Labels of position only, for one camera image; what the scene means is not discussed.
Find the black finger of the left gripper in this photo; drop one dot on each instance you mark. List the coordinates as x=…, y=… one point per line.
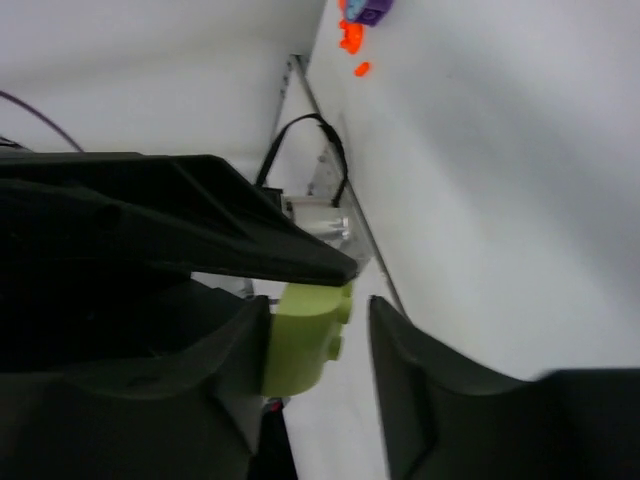
x=182, y=213

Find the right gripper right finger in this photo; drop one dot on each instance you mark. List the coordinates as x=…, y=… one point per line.
x=445, y=416

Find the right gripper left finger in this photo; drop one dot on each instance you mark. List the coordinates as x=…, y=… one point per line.
x=166, y=387

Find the green lego brick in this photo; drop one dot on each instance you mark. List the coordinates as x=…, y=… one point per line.
x=306, y=332

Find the small orange lego piece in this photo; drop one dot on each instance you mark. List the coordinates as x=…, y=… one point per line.
x=363, y=69

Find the orange round lego piece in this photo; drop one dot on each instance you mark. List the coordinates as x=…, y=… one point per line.
x=352, y=36

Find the purple round lego piece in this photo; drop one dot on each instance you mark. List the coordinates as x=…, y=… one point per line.
x=366, y=12

